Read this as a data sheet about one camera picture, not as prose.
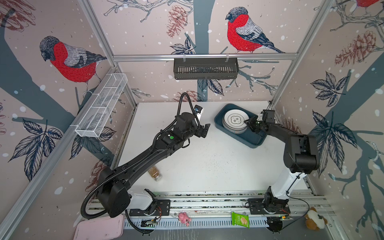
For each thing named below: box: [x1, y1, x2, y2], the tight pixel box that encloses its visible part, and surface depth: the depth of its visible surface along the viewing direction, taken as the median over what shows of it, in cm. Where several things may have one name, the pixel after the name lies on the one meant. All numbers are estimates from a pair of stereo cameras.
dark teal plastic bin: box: [214, 103, 267, 149], surface depth 105 cm
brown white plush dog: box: [305, 206, 328, 231], surface depth 69 cm
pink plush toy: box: [178, 211, 192, 227], surface depth 70 cm
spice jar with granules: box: [148, 166, 163, 182], surface depth 83 cm
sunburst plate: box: [222, 117, 248, 135], surface depth 100 cm
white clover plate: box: [222, 109, 249, 133], surface depth 106 cm
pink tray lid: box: [73, 214, 125, 240], surface depth 68 cm
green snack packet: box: [231, 212, 250, 229], surface depth 71 cm
